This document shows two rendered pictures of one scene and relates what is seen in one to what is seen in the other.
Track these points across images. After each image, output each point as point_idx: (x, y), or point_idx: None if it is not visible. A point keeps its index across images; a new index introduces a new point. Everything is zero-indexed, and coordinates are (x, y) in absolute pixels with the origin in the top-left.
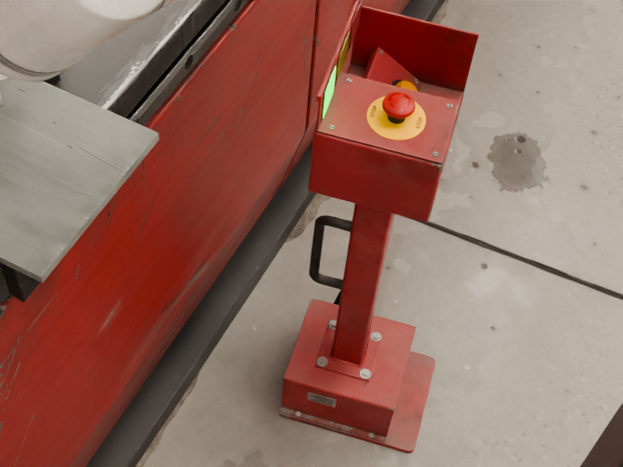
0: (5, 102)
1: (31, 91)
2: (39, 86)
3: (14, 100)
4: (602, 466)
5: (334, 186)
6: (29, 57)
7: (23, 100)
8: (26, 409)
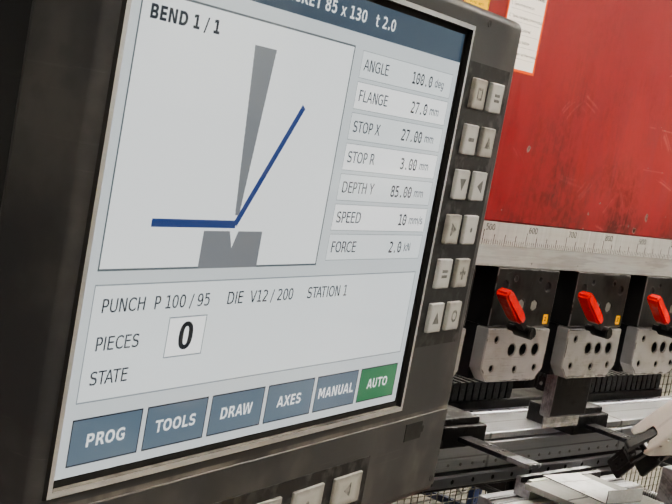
0: (641, 501)
1: (655, 502)
2: (659, 502)
3: (646, 502)
4: None
5: None
6: None
7: (651, 503)
8: None
